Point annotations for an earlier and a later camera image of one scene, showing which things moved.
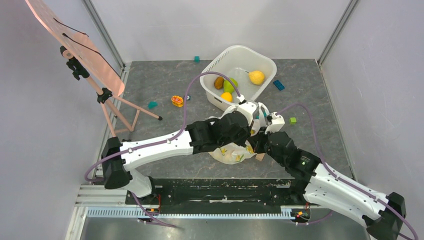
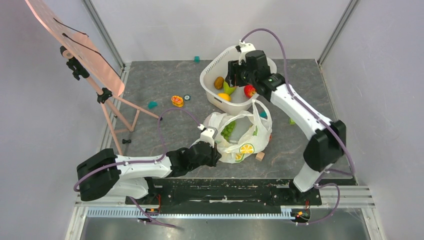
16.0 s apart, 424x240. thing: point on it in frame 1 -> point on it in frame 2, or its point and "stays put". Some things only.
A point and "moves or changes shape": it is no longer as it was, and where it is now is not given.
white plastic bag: x=234 y=153 moves or changes shape
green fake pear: x=228 y=86 stays put
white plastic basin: x=236 y=60 stays put
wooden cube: x=260 y=156 stays put
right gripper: x=260 y=142 -> x=234 y=72
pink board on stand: x=86 y=62 stays put
